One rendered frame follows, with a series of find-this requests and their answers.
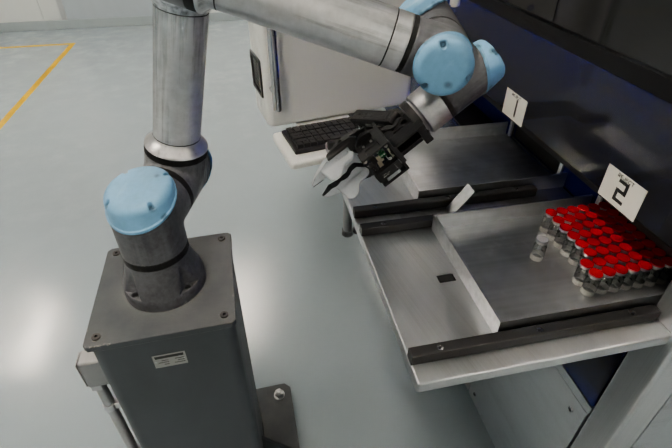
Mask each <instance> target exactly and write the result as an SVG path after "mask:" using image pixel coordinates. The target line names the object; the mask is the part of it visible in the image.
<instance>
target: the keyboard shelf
mask: <svg viewBox="0 0 672 448"><path fill-rule="evenodd" d="M345 117H347V118H348V117H350V116H349V115H348V114H343V115H337V116H331V117H326V118H320V119H314V120H308V121H303V122H297V123H293V125H294V126H298V127H299V126H300V125H304V126H305V125H306V124H311V123H317V122H324V121H329V122H330V120H334V119H335V120H336V119H340V118H341V119H342V118H345ZM273 140H274V142H275V143H276V145H277V147H278V148H279V150H280V152H281V153H282V155H283V157H284V158H285V160H286V162H287V163H288V165H289V167H290V168H291V169H299V168H304V167H309V166H314V165H318V164H321V163H322V162H323V160H324V159H325V158H326V155H327V152H326V149H324V150H319V151H314V152H308V153H303V154H298V155H296V154H295V153H294V152H293V150H292V148H291V147H290V145H289V144H288V142H287V141H286V139H285V138H284V136H283V135H282V132H278V133H274V135H273Z"/></svg>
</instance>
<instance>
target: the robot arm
mask: <svg viewBox="0 0 672 448"><path fill-rule="evenodd" d="M151 1H152V3H153V131H151V132H150V133H148V134H147V135H146V137H145V139H144V164H143V166H142V167H137V168H133V169H130V170H128V173H126V174H124V173H122V174H120V175H118V176H117V177H116V178H114V179H113V180H112V181H111V182H110V183H109V185H108V186H107V188H106V190H105V192H104V196H103V204H104V208H105V215H106V219H107V221H108V223H109V225H110V226H111V228H112V231H113V234H114V236H115V239H116V242H117V244H118V247H119V250H120V252H121V255H122V258H123V261H124V274H123V290H124V293H125V296H126V298H127V301H128V302H129V303H130V304H131V305H132V306H133V307H134V308H136V309H138V310H141V311H145V312H164V311H169V310H172V309H175V308H178V307H180V306H182V305H184V304H186V303H187V302H189V301H190V300H192V299H193V298H194V297H195V296H196V295H197V294H198V293H199V292H200V291H201V289H202V287H203V286H204V283H205V280H206V272H205V268H204V264H203V262H202V260H201V258H200V257H199V256H198V254H197V253H196V252H195V250H194V249H193V248H192V247H191V245H190V244H189V242H188V238H187V234H186V230H185V226H184V221H185V218H186V216H187V214H188V213H189V211H190V209H191V207H192V206H193V204H194V202H195V200H196V199H197V197H198V195H199V194H200V192H201V190H202V188H203V187H204V186H205V185H206V183H207V182H208V180H209V178H210V175H211V170H212V156H211V153H210V151H209V149H208V142H207V140H206V139H205V138H204V136H202V135H201V126H202V112H203V97H204V83H205V69H206V55H207V41H208V26H209V12H210V11H211V10H212V9H213V10H216V11H219V12H222V13H225V14H228V15H231V16H234V17H237V18H240V19H243V20H246V21H249V22H252V23H254V24H257V25H260V26H263V27H266V28H269V29H272V30H275V31H278V32H281V33H284V34H287V35H290V36H292V37H295V38H298V39H301V40H304V41H307V42H310V43H313V44H316V45H319V46H322V47H325V48H328V49H331V50H333V51H336V52H339V53H342V54H345V55H348V56H351V57H354V58H357V59H360V60H363V61H366V62H369V63H371V64H374V65H377V66H380V67H383V68H386V69H389V70H392V71H396V72H399V73H401V74H404V75H407V76H410V77H413V78H415V80H416V82H417V83H418V84H419V85H420V86H419V87H418V88H417V89H416V90H415V91H413V92H412V93H411V94H410V95H408V96H407V98H406V99H407V102H406V101H403V102H402V103H401V104H400V105H398V106H399V108H400V109H401V111H402V112H403V113H404V114H403V115H402V116H401V115H400V114H399V113H398V112H397V111H380V110H356V112H355V113H354V115H353V116H352V118H351V119H350V121H351V122H352V123H353V124H354V126H355V129H354V130H353V131H351V132H349V133H347V134H345V135H344V136H342V137H341V138H340V139H338V140H337V142H336V143H335V144H334V145H333V147H332V148H331V149H330V151H329V152H328V153H327V155H326V158H325V159H324V160H323V162H322V163H321V165H320V167H319V168H318V170H317V172H316V174H315V176H314V179H313V181H312V186H313V187H315V186H316V185H318V184H319V183H320V182H322V181H323V180H324V178H325V177H327V178H329V179H330V180H331V181H334V182H333V183H331V184H329V185H328V186H327V188H326V189H325V191H324V193H323V194H322V195H323V197H329V196H333V195H336V194H338V193H341V192H342V193H343V194H344V195H346V196H347V197H348V198H350V199H354V198H356V197H357V196H358V195H359V192H360V184H361V182H362V181H363V180H364V179H366V178H369V177H371V176H373V175H374V176H375V178H376V179H377V180H378V181H379V182H380V183H382V184H383V185H384V186H385V187H386V186H387V185H389V184H390V183H391V182H393V181H394V180H395V179H396V178H398V177H399V176H400V175H402V174H403V173H404V172H405V171H407V170H408V169H409V166H408V165H407V164H406V163H405V162H406V161H407V160H406V159H405V157H404V155H405V154H407V153H408V152H409V151H410V150H412V149H413V148H414V147H416V146H417V145H418V144H419V143H421V142H422V141H423V140H424V141H425V142H426V143H427V144H428V143H430V142H431V141H432V140H434V138H433V137H432V135H431V133H430V131H431V132H435V131H437V130H438V129H439V128H440V127H442V126H443V125H444V124H446V123H447V122H448V121H449V120H451V119H452V118H453V117H455V116H456V115H457V114H459V113H460V112H461V111H462V110H464V109H465V108H466V107H468V106H469V105H470V104H471V103H473V102H474V101H475V100H477V99H478V98H479V97H480V96H482V95H484V94H486V93H487V92H488V91H489V90H490V89H491V88H492V87H493V86H494V85H496V84H497V83H498V81H500V80H501V79H502V78H503V76H504V75H505V65H504V62H503V60H502V58H501V57H500V55H499V54H498V53H497V52H496V51H495V49H494V47H493V46H492V45H491V44H489V43H488V42H487V41H485V40H477V41H476V42H473V43H472V41H471V40H470V39H469V37H468V36H467V34H466V32H465V31H464V29H463V27H462V26H461V24H460V22H459V21H458V19H457V17H456V16H455V14H454V12H453V11H452V9H451V7H450V6H449V4H448V0H406V1H405V2H404V3H403V4H402V5H401V6H400V7H399V8H398V7H396V6H393V5H390V4H387V3H384V2H382V1H379V0H151ZM352 151H353V152H352ZM354 153H358V155H357V156H358V158H359V159H360V161H361V162H362V163H352V164H351V165H350V166H349V167H348V170H347V172H346V173H345V174H343V171H344V167H345V166H346V165H347V164H348V163H349V162H351V161H352V160H353V159H354V157H355V154H354ZM399 169H400V170H401V172H400V173H398V174H397V175H396V176H395V177H393V178H392V179H391V180H388V179H387V178H388V177H390V176H391V175H392V174H394V173H395V172H396V171H397V170H399Z"/></svg>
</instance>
